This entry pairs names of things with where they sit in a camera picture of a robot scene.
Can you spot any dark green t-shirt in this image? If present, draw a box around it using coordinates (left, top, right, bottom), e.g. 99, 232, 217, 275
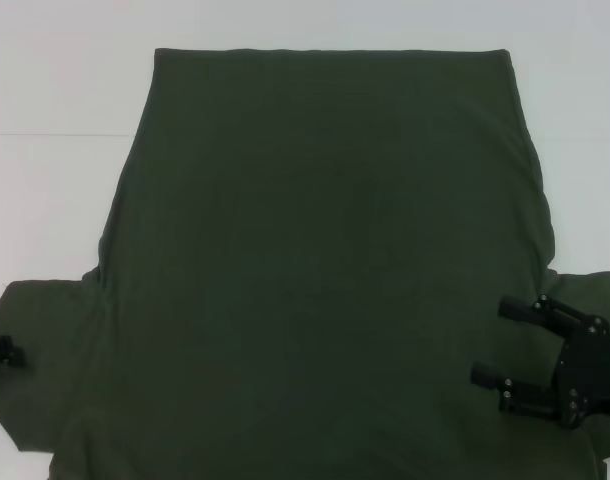
0, 47, 610, 480

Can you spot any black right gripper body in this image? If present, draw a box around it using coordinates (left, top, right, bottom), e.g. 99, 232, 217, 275
554, 314, 610, 431

